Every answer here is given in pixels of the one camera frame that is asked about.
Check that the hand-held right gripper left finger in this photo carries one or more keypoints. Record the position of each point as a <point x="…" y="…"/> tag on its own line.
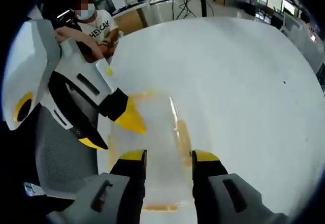
<point x="116" y="191"/>

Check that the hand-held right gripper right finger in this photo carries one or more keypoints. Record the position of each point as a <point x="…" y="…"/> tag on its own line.
<point x="223" y="191"/>

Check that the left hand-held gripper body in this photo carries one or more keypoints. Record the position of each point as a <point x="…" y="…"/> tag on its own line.
<point x="25" y="64"/>

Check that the grey mesh office chair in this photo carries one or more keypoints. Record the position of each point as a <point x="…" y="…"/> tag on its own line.
<point x="66" y="158"/>

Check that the clear plastic tray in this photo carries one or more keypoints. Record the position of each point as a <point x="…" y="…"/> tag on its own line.
<point x="157" y="145"/>

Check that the wooden front desk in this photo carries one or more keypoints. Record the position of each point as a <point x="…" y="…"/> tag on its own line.
<point x="132" y="17"/>

